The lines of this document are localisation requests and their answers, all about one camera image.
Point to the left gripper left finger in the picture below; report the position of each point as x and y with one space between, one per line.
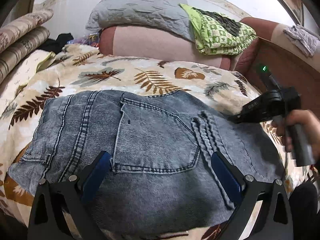
53 199

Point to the grey quilted cloth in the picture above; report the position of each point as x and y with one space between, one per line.
161 14

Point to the grey white cloth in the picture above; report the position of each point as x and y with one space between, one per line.
305 40

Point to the striped brown folded quilt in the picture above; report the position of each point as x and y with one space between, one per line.
21 48

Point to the pink bolster pillow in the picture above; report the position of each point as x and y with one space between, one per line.
131 40

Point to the leaf pattern blanket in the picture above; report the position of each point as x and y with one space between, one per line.
77 68

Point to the green patterned cloth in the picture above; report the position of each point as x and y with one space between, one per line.
217 34

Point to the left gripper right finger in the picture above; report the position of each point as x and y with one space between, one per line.
274 220

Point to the black garment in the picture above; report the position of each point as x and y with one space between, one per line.
56 45

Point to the blue denim pants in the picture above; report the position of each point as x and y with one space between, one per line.
161 179

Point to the beige floral folded quilt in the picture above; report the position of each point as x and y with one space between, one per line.
14 30

